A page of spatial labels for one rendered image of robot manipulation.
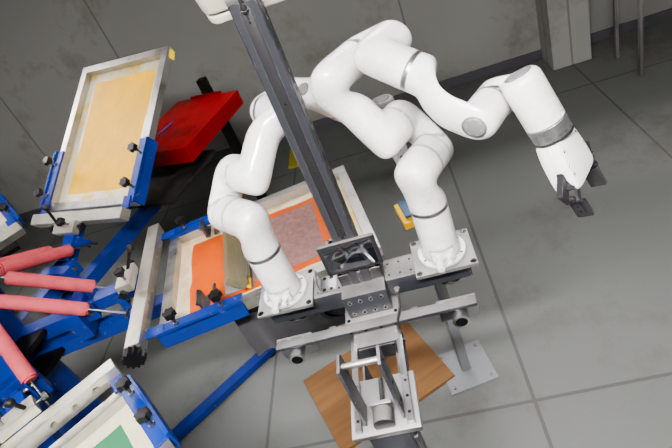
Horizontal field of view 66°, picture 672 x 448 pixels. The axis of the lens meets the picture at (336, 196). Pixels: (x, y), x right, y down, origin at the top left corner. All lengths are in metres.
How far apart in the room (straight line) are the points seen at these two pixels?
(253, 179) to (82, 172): 1.59
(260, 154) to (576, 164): 0.69
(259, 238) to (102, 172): 1.46
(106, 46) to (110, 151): 2.40
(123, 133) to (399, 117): 1.69
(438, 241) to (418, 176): 0.21
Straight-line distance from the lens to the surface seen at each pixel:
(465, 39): 4.70
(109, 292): 2.10
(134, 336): 1.83
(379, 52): 1.06
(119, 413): 1.78
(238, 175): 1.28
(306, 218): 2.01
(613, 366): 2.52
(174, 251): 2.18
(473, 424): 2.40
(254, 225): 1.26
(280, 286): 1.39
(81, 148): 2.83
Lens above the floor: 2.07
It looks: 33 degrees down
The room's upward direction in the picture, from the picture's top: 23 degrees counter-clockwise
